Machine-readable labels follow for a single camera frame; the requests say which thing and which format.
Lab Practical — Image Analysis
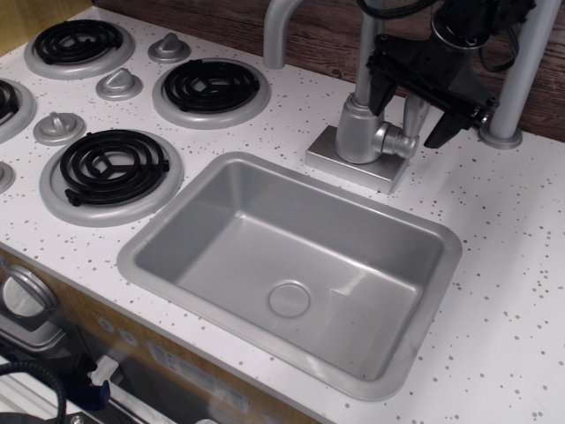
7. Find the silver faucet lever handle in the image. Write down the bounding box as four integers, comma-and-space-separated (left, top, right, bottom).
372, 94, 430, 160

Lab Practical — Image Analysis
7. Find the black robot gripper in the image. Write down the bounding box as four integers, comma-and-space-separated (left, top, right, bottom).
367, 26, 499, 148

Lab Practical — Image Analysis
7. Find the silver oven dial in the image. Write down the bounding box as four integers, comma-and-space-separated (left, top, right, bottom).
1, 265, 58, 326

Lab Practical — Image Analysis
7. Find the silver stove knob back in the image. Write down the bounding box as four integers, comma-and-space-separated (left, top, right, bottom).
147, 33, 191, 64

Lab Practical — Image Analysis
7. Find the grey sink basin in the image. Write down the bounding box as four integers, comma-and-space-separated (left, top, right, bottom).
117, 152, 463, 401

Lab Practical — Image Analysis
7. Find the front right coil burner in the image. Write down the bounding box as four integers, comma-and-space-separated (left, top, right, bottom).
40, 130, 184, 228

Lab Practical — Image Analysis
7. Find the back right coil burner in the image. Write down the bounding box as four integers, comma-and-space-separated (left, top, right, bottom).
152, 58, 270, 130

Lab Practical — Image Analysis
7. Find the silver stove knob front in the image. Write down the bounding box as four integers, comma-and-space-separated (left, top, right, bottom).
33, 112, 86, 146

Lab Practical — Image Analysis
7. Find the left edge coil burner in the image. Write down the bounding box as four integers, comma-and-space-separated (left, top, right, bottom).
1, 79, 36, 143

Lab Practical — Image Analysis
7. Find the round sink drain plug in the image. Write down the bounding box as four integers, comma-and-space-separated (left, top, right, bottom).
268, 282, 311, 318

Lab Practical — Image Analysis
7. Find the silver faucet with base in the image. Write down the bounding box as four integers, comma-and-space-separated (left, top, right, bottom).
263, 0, 414, 195

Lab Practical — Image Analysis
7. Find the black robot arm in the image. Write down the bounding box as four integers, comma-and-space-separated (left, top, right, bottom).
367, 1, 536, 148

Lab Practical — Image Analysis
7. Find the grey vertical pole with base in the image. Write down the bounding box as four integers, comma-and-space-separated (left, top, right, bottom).
478, 0, 561, 150

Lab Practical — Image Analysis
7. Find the silver oven door handle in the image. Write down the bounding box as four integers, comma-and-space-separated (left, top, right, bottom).
1, 315, 68, 356

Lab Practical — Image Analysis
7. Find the black braided cable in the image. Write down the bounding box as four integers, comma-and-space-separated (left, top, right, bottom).
356, 0, 441, 21

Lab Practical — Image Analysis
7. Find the black cable lower left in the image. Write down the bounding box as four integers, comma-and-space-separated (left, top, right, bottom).
0, 360, 67, 424

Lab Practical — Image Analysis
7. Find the silver stove knob left edge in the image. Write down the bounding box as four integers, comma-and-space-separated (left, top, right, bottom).
0, 162, 15, 193

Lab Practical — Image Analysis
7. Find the silver stove knob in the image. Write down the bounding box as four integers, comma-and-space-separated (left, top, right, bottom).
95, 68, 143, 102
33, 112, 86, 146
147, 33, 191, 64

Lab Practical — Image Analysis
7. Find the silver stove knob middle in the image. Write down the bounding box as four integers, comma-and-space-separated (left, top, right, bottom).
95, 68, 143, 102

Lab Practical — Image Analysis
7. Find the back left coil burner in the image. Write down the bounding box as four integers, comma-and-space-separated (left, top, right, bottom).
24, 19, 135, 80

